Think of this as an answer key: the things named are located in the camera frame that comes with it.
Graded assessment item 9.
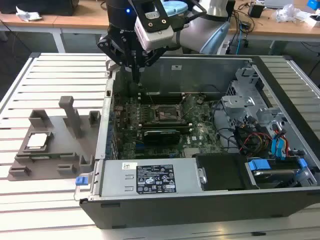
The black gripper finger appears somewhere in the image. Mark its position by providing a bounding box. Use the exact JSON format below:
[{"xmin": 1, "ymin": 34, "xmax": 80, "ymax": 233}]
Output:
[
  {"xmin": 96, "ymin": 36, "xmax": 137, "ymax": 83},
  {"xmin": 136, "ymin": 46, "xmax": 168, "ymax": 83}
]

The metal drive cage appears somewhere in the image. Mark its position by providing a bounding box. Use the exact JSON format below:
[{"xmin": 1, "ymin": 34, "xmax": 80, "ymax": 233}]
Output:
[{"xmin": 221, "ymin": 67, "xmax": 288, "ymax": 131}]

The white box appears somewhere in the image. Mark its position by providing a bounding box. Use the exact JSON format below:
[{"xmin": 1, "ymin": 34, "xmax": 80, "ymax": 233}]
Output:
[{"xmin": 301, "ymin": 13, "xmax": 320, "ymax": 28}]

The silver chipset heatsink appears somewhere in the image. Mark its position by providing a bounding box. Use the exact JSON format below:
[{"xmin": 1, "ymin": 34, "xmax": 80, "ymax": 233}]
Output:
[{"xmin": 184, "ymin": 148, "xmax": 201, "ymax": 158}]

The grey parts rack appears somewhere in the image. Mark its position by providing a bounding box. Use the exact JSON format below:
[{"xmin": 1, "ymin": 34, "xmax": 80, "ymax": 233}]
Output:
[{"xmin": 6, "ymin": 95, "xmax": 102, "ymax": 181}]

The long wooden desk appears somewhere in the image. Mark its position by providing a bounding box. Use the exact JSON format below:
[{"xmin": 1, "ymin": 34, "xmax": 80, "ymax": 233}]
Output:
[{"xmin": 0, "ymin": 0, "xmax": 111, "ymax": 53}]

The CPU socket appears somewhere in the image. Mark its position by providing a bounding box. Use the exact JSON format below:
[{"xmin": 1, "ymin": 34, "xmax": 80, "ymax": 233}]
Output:
[{"xmin": 153, "ymin": 103, "xmax": 183, "ymax": 123}]

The black RAM sticks pair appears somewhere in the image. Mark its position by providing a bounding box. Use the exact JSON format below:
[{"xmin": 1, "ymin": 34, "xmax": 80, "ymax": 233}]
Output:
[{"xmin": 138, "ymin": 91, "xmax": 186, "ymax": 105}]

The blue box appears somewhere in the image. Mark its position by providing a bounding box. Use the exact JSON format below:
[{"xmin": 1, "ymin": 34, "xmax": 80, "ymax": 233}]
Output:
[{"xmin": 306, "ymin": 0, "xmax": 320, "ymax": 12}]

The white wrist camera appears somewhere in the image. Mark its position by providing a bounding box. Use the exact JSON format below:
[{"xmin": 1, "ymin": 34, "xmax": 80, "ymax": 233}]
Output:
[{"xmin": 134, "ymin": 14, "xmax": 175, "ymax": 52}]

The open black PC case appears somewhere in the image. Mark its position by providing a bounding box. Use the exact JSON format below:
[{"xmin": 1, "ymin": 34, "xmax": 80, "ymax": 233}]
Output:
[{"xmin": 74, "ymin": 53, "xmax": 320, "ymax": 230}]

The green motherboard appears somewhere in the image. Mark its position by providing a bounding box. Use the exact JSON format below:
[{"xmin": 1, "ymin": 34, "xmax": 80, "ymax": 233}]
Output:
[{"xmin": 113, "ymin": 93, "xmax": 223, "ymax": 160}]

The wooden desk with cables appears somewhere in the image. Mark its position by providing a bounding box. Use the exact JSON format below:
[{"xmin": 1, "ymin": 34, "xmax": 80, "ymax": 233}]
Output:
[{"xmin": 224, "ymin": 0, "xmax": 320, "ymax": 55}]

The wide black case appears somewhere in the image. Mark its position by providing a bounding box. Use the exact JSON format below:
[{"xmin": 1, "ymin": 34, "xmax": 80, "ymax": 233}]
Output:
[{"xmin": 0, "ymin": 0, "xmax": 80, "ymax": 16}]

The blue flat wire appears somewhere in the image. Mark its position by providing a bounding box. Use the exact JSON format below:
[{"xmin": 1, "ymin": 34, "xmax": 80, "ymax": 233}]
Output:
[{"xmin": 271, "ymin": 136, "xmax": 288, "ymax": 161}]

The orange flat wire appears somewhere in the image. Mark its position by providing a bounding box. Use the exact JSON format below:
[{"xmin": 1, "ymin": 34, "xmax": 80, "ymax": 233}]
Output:
[{"xmin": 273, "ymin": 126, "xmax": 292, "ymax": 158}]

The crumpled white paper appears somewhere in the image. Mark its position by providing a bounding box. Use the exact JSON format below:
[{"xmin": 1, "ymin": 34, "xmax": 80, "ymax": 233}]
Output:
[{"xmin": 15, "ymin": 5, "xmax": 43, "ymax": 23}]

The black graphics card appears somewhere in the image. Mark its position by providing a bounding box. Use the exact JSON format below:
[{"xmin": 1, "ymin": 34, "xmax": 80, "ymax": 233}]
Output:
[{"xmin": 142, "ymin": 128, "xmax": 181, "ymax": 146}]

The black plastic drive cover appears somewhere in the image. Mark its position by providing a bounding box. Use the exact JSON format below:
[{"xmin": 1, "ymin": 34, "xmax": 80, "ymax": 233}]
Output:
[{"xmin": 194, "ymin": 153, "xmax": 251, "ymax": 192}]

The clear plastic bag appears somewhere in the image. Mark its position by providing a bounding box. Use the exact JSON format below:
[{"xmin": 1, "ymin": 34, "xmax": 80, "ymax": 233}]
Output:
[{"xmin": 271, "ymin": 3, "xmax": 305, "ymax": 24}]

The grey power supply unit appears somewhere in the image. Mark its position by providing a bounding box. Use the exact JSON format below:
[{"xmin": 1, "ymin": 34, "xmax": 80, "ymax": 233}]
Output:
[{"xmin": 99, "ymin": 159, "xmax": 203, "ymax": 198}]

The silver CPU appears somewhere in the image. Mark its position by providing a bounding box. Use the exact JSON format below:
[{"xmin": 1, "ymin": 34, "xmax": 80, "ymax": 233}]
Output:
[{"xmin": 26, "ymin": 133, "xmax": 50, "ymax": 149}]

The red yellow wire bundle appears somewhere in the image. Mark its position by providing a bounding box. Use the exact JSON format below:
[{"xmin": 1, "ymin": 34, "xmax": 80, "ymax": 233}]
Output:
[{"xmin": 234, "ymin": 122, "xmax": 273, "ymax": 156}]

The small black device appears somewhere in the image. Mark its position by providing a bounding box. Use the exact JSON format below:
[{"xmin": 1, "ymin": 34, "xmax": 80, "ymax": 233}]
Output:
[{"xmin": 247, "ymin": 2, "xmax": 265, "ymax": 19}]

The hard disk in blue carrier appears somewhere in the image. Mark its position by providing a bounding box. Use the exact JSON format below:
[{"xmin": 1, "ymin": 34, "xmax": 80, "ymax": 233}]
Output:
[{"xmin": 244, "ymin": 156, "xmax": 308, "ymax": 188}]

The grey laptop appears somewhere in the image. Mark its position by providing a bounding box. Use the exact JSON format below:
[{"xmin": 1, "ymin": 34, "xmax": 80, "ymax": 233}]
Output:
[{"xmin": 264, "ymin": 0, "xmax": 293, "ymax": 8}]

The blue hanging cable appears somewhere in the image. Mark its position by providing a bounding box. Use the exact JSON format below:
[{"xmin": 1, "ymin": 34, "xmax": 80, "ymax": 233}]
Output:
[{"xmin": 234, "ymin": 21, "xmax": 247, "ymax": 55}]

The white power strip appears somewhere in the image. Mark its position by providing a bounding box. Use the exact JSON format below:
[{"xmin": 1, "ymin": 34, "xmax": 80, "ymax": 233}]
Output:
[{"xmin": 216, "ymin": 39, "xmax": 231, "ymax": 55}]

